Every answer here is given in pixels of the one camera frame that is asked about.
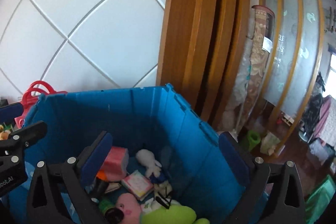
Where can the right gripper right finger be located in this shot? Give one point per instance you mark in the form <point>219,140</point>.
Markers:
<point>273,190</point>

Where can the blue plastic storage crate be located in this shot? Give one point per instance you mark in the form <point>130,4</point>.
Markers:
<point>153,118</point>

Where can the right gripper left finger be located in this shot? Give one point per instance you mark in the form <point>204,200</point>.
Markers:
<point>45,203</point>

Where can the green bottle black cap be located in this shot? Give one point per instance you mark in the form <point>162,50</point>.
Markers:
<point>110,212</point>

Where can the pink square notebook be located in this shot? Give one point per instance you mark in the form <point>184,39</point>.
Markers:
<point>138,185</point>

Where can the pink round plush in crate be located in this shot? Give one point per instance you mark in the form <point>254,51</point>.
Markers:
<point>130,207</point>

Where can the green plush toy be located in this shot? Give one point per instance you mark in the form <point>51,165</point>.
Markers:
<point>175,214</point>

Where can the pink tissue pack in crate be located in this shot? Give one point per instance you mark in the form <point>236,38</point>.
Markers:
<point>115,164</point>

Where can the white bunny plush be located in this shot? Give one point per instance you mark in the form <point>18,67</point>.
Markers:
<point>147,159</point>

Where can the green rolled mat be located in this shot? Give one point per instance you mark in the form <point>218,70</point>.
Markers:
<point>250,141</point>

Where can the wooden glass partition screen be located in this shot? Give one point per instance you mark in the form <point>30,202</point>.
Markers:
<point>293,67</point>

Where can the red toy suitcase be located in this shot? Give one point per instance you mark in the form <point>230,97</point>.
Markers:
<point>29,100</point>

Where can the rolled patterned carpet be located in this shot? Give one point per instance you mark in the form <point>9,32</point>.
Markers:
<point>251,71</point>

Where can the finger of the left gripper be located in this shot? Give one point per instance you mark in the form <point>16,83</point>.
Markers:
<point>8,113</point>
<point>22,139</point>

